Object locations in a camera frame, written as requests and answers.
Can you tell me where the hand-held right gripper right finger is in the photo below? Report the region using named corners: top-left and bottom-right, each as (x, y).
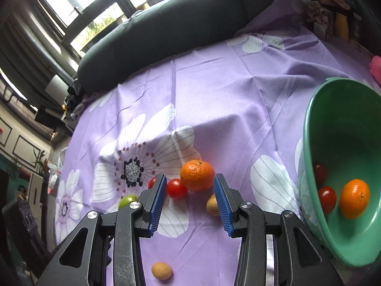
top-left (213, 173), bottom-right (346, 286)

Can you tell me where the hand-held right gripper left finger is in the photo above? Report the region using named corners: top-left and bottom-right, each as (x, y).
top-left (36, 173), bottom-right (168, 286)

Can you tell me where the clear snack bag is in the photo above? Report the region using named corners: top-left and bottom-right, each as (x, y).
top-left (306, 4), bottom-right (335, 39)

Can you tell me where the small yellow fruit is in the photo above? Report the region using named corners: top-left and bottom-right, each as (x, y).
top-left (151, 262), bottom-right (173, 281)
top-left (206, 194), bottom-right (221, 216)

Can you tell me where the green lime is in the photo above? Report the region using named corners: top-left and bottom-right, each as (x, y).
top-left (118, 195), bottom-right (139, 209)

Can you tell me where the yellow bottle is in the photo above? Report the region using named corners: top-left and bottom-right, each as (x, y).
top-left (335, 13), bottom-right (349, 42)

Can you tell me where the pink plush toy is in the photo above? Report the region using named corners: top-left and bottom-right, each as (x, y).
top-left (369, 55), bottom-right (381, 85)

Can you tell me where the long dark bolster pillow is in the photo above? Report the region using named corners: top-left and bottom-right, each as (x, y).
top-left (77, 0), bottom-right (247, 93)

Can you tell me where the white plastic bag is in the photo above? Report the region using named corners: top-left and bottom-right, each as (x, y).
top-left (46, 147), bottom-right (68, 192)

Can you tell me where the purple floral bed sheet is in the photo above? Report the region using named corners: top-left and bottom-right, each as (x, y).
top-left (54, 0), bottom-right (381, 286)

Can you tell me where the dark curtain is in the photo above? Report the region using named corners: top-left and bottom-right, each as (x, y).
top-left (0, 6), bottom-right (78, 111)

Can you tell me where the potted plant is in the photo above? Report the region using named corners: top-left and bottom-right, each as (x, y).
top-left (33, 150), bottom-right (50, 174)

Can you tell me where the dark cloth bundle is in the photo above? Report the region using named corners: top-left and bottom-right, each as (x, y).
top-left (61, 79), bottom-right (87, 132)

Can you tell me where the orange mandarin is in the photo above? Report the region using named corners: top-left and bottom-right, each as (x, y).
top-left (340, 179), bottom-right (371, 219)
top-left (180, 160), bottom-right (215, 192)

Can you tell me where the dark green cushion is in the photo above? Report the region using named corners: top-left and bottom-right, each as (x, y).
top-left (353, 0), bottom-right (381, 58)

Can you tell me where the dark bottle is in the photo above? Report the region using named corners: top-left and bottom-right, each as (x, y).
top-left (351, 12), bottom-right (362, 44)

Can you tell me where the dark framed window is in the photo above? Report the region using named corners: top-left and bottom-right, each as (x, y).
top-left (36, 0), bottom-right (209, 60)

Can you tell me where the green bowl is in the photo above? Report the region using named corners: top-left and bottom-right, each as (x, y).
top-left (298, 77), bottom-right (381, 267)

